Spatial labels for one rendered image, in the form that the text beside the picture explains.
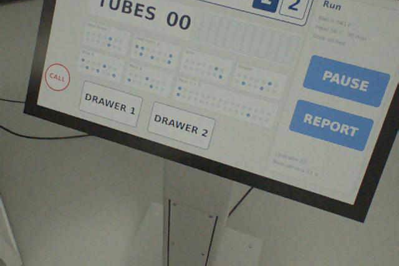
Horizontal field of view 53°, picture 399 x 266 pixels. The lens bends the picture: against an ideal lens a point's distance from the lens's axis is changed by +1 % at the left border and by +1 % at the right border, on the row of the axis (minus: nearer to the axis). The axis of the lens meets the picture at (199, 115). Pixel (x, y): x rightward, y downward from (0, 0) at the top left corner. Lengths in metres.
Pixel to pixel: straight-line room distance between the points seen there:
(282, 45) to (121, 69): 0.23
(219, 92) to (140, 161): 1.21
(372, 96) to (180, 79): 0.25
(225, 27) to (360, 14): 0.17
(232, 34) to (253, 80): 0.07
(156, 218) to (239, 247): 0.33
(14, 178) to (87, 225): 0.38
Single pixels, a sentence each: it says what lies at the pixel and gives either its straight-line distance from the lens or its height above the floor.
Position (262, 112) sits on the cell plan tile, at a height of 1.04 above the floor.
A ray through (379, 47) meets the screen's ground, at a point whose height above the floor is 1.13.
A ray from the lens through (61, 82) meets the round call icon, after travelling 0.62.
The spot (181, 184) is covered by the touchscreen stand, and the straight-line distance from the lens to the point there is 0.85.
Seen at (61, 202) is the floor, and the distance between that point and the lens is 1.68.
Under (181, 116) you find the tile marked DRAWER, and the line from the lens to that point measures 0.56.
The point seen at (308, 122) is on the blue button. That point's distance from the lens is 0.54.
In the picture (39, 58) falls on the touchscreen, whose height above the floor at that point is 1.03.
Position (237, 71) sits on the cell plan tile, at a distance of 0.54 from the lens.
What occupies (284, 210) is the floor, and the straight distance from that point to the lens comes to 1.67.
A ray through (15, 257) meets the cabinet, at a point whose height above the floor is 0.14.
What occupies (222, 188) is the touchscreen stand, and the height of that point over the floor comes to 0.74.
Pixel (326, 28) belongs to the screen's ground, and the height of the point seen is 1.14.
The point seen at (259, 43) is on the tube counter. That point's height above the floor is 1.11.
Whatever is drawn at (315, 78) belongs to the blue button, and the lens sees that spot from 0.54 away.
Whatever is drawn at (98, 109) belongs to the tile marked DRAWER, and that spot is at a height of 0.99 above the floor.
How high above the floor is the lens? 1.44
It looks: 50 degrees down
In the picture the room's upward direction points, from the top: 6 degrees clockwise
